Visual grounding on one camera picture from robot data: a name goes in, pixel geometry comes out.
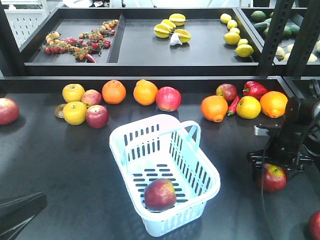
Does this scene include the yellow apple front left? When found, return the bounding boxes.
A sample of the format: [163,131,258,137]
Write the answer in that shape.
[62,101,87,126]

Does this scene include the large red apple far left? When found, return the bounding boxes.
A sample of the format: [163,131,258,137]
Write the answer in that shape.
[0,97,20,126]

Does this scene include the black wooden produce stand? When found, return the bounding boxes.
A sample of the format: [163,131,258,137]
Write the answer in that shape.
[0,6,320,240]

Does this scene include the red apple edge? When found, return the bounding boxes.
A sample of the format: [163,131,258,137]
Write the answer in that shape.
[308,211,320,240]
[155,86,182,112]

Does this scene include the light blue plastic basket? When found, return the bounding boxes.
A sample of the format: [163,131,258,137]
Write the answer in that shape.
[109,114,221,237]

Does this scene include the white garlic bulb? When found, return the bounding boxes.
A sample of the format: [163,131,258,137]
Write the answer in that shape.
[170,33,183,46]

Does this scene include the red chili pepper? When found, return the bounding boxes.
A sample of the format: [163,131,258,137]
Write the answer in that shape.
[226,95,240,116]

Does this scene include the cherry tomato vine pile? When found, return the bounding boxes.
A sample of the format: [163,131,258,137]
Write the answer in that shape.
[38,19,120,63]

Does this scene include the brown round fruit slice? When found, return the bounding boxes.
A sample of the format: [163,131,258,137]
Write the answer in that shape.
[54,103,67,119]

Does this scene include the yellow starfruit rear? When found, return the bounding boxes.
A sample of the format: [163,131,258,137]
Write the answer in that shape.
[168,13,186,26]

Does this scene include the red apple beside yellow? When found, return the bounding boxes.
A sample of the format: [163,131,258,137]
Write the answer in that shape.
[85,105,109,129]

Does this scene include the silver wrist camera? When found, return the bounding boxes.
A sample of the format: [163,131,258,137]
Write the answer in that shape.
[254,123,281,136]

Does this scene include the orange centre left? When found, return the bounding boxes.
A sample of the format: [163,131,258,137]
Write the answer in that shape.
[102,79,127,105]

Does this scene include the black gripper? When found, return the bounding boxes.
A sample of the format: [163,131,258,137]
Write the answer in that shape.
[246,129,313,180]

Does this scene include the yellow apple rear left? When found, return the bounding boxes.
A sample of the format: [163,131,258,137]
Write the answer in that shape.
[62,83,85,103]

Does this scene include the yellow lemon fruit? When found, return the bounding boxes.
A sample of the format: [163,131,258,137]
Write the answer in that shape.
[236,96,261,120]

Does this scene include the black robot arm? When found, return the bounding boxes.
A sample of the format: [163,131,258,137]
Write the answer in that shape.
[246,79,320,180]

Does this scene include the dark red apple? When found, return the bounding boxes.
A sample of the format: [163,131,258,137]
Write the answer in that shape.
[256,163,288,193]
[215,83,238,102]

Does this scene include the orange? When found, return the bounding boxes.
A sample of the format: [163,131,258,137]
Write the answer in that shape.
[133,79,158,106]
[102,79,127,105]
[200,95,228,123]
[259,91,288,119]

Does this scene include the pink apple behind yellow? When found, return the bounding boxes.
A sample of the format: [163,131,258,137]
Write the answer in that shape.
[80,89,102,108]

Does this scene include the orange right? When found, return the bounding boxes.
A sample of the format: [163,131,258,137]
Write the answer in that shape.
[259,91,288,119]

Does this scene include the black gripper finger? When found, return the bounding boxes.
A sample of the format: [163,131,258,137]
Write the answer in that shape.
[0,192,48,240]

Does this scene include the red bell pepper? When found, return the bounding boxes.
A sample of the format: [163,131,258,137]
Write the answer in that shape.
[242,81,268,100]

